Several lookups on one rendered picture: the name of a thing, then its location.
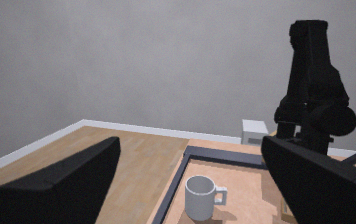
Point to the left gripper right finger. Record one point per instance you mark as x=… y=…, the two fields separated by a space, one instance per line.
x=317 y=189

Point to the grey mug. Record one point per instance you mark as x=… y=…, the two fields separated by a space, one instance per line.
x=200 y=206

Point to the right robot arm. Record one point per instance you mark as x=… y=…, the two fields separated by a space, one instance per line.
x=310 y=44

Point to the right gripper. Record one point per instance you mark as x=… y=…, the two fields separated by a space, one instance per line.
x=317 y=141

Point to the wooden ball-in-hole puzzle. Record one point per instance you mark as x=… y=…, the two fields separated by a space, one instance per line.
x=286 y=213

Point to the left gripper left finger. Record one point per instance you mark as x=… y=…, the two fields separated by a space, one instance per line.
x=70 y=191

